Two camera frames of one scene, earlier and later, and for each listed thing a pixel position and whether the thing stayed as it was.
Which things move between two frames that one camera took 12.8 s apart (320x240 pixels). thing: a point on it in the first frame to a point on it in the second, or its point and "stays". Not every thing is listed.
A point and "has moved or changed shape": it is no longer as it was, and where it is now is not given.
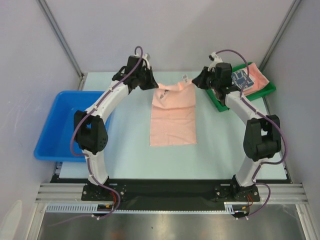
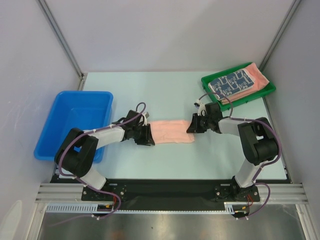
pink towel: [257, 77] stays
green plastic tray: [220, 106] stays
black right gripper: [205, 79] to [197, 123]
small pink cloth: [173, 120] has moved or changed shape
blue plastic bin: [54, 142] stays
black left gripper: [152, 84] to [147, 139]
